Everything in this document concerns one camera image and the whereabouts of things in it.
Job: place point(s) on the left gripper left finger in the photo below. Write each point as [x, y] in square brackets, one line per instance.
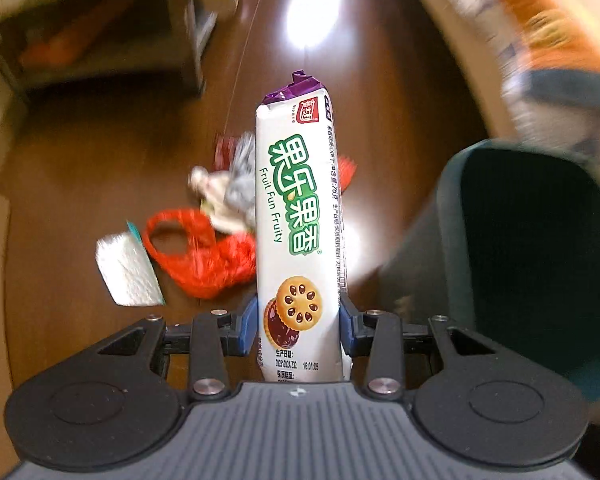
[214, 336]

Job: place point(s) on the dark red snack wrapper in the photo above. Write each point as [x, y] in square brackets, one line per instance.
[224, 151]

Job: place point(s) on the bed with orange bedspread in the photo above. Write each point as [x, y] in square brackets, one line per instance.
[533, 67]

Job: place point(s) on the white purple biscuit package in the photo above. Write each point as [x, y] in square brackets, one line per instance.
[300, 270]

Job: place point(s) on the wooden bench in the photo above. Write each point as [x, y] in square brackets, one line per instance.
[146, 36]

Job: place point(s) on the orange foam fruit net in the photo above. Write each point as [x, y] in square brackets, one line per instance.
[347, 169]

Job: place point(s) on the orange box under bench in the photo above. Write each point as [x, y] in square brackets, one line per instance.
[71, 42]

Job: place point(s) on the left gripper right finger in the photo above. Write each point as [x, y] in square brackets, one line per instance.
[376, 336]

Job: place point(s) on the dark teal trash bin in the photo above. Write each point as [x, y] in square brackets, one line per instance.
[508, 245]

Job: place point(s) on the grey white paper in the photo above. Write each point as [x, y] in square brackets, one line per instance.
[228, 197]

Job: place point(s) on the white teal tissue pack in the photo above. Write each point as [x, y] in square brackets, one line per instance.
[126, 269]

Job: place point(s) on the red plastic bag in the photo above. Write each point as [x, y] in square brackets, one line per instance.
[207, 266]

